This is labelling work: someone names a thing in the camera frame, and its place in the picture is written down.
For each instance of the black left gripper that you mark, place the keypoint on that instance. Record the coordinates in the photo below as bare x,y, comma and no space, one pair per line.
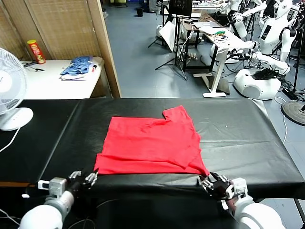
77,184

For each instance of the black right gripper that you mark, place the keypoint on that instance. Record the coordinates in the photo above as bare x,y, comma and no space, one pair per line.
220,189

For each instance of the red t-shirt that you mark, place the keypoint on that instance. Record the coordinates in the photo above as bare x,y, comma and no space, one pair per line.
147,145

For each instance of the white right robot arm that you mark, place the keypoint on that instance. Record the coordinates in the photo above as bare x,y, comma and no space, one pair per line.
255,214

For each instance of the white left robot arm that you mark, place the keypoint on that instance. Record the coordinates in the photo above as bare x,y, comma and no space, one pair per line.
45,212

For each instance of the black leather table cover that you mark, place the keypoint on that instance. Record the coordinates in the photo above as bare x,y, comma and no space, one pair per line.
35,148
238,148

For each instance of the white table fan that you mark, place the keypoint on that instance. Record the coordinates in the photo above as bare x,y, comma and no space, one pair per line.
12,119

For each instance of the white side table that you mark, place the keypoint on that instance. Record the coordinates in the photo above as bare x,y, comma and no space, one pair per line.
47,86

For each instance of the black round-base stand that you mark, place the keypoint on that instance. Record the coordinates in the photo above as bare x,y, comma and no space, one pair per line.
294,111

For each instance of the white standing desk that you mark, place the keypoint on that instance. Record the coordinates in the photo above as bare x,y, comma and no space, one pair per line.
218,71

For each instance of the blue striped folded garment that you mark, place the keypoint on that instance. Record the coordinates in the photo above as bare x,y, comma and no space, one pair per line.
77,65

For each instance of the red chips can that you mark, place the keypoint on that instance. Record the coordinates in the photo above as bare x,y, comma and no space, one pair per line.
37,52

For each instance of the black tripod stand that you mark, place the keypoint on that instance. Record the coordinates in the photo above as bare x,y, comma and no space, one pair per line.
178,43
157,41

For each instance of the wooden folding screen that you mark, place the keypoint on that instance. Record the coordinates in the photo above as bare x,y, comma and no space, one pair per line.
66,28

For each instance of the white leaning board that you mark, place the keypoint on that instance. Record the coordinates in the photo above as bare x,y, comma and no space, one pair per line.
169,33

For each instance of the silver laptop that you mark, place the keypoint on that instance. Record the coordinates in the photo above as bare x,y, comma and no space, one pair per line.
205,24

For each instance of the white humanoid robot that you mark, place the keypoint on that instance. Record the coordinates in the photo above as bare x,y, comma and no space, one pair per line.
239,23
271,33

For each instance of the black waste bin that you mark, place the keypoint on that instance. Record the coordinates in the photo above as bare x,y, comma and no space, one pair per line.
140,12

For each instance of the black monitor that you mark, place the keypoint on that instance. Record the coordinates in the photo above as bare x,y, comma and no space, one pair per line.
181,7

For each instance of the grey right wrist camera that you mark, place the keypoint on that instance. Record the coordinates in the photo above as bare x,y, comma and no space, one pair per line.
239,188

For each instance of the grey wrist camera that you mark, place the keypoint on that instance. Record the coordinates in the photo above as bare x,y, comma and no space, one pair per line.
239,188
56,186

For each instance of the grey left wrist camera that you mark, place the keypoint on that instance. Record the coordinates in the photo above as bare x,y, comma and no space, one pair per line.
56,186

